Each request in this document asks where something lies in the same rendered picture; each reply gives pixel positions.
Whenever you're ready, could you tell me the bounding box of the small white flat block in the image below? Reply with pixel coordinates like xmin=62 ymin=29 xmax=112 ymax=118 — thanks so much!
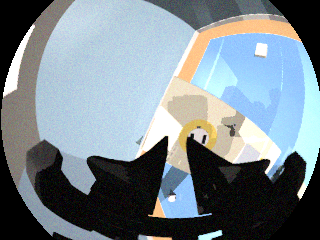
xmin=255 ymin=43 xmax=268 ymax=59

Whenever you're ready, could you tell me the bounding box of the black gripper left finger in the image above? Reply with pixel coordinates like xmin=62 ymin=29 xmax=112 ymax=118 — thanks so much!
xmin=87 ymin=135 xmax=169 ymax=216

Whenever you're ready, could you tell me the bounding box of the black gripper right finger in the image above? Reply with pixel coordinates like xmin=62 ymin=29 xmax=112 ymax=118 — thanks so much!
xmin=185 ymin=137 xmax=271 ymax=216

